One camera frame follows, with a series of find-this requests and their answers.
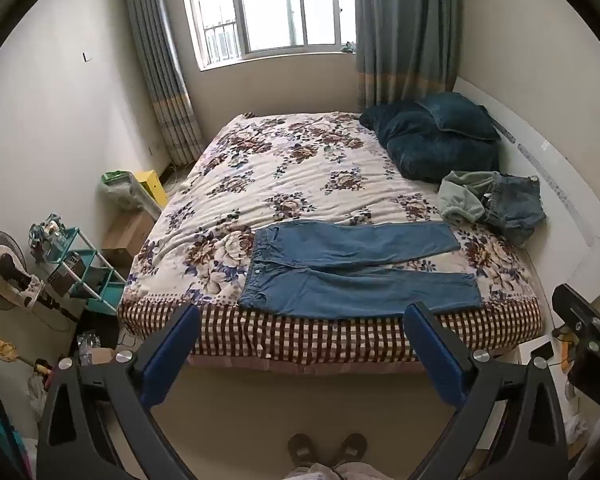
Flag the standing electric fan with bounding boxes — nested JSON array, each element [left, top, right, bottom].
[[0, 230, 76, 326]]

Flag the grey-blue striped curtain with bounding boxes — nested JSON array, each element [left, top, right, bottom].
[[122, 0, 203, 167], [352, 0, 462, 111]]

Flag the dark teal blanket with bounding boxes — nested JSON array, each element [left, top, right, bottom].
[[359, 100, 501, 183]]

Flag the white bed headboard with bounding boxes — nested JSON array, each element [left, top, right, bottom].
[[452, 77, 600, 291]]

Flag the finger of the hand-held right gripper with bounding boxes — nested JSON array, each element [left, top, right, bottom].
[[551, 284, 600, 342]]

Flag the floral checkered bedspread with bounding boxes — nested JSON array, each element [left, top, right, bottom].
[[117, 111, 546, 366]]

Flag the person's legs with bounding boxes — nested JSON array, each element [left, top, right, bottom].
[[280, 462, 376, 480]]

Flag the clear plastic bag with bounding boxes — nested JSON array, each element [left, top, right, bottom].
[[99, 171, 148, 213]]

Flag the dark teal pillow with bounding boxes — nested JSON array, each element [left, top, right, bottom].
[[417, 91, 502, 142]]

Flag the white framed window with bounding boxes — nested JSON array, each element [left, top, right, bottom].
[[179, 0, 357, 72]]

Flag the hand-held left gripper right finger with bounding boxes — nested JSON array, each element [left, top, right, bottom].
[[402, 301, 568, 480]]

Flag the person's right brown shoe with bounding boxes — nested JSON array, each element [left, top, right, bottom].
[[336, 433, 368, 467]]

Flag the teal storage rack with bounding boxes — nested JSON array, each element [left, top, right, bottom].
[[30, 225, 128, 317]]

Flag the blue denim pants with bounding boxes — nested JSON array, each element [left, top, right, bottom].
[[237, 220, 482, 320]]

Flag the brown cardboard box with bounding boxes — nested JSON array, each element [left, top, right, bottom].
[[101, 208, 156, 267]]

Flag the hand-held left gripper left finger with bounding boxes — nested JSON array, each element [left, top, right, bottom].
[[36, 302, 201, 480]]

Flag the yellow box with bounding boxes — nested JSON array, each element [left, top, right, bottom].
[[132, 170, 170, 209]]

